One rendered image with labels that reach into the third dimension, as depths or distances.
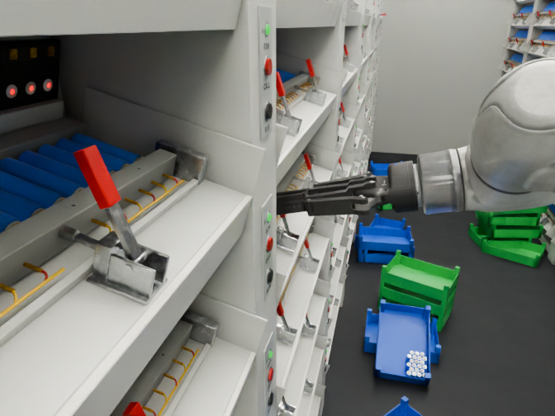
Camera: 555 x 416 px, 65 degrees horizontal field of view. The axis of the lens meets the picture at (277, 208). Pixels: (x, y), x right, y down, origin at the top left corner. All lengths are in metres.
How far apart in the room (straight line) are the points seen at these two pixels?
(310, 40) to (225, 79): 0.70
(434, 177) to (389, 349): 1.34
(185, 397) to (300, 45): 0.85
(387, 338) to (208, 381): 1.48
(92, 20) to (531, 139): 0.37
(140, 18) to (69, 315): 0.16
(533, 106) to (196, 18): 0.30
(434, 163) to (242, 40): 0.34
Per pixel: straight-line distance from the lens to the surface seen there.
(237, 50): 0.41
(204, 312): 0.52
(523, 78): 0.47
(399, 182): 0.64
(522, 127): 0.46
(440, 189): 0.63
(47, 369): 0.24
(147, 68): 0.44
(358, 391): 1.79
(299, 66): 1.11
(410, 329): 1.95
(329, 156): 1.13
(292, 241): 0.72
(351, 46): 1.79
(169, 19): 0.29
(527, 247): 3.05
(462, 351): 2.08
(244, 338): 0.52
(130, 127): 0.46
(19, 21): 0.19
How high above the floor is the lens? 1.27
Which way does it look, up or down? 23 degrees down
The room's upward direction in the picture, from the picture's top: straight up
